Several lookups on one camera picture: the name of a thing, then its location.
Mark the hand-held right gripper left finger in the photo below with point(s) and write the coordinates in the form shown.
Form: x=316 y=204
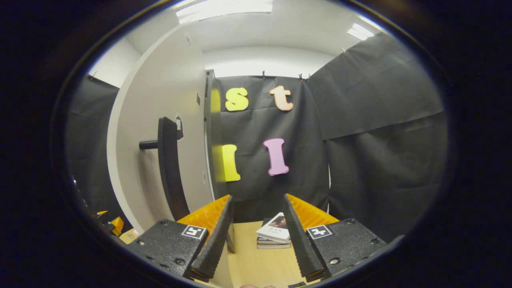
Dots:
x=218 y=240

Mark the large ceiling light panel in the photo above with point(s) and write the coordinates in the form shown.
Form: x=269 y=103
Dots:
x=224 y=8

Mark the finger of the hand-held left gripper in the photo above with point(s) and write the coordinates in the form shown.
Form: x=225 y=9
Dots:
x=116 y=226

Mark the small ceiling light panel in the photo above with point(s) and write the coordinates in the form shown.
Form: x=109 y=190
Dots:
x=362 y=31

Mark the white cover book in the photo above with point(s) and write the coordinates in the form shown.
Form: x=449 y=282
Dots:
x=272 y=232

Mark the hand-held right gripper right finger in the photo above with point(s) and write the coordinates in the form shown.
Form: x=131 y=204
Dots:
x=300 y=240

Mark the grey book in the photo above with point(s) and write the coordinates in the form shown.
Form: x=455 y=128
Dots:
x=272 y=245

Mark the black backdrop cloth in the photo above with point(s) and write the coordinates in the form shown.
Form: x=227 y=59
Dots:
x=380 y=160

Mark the beige cabinet door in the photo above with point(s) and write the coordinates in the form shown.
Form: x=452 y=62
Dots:
x=160 y=80

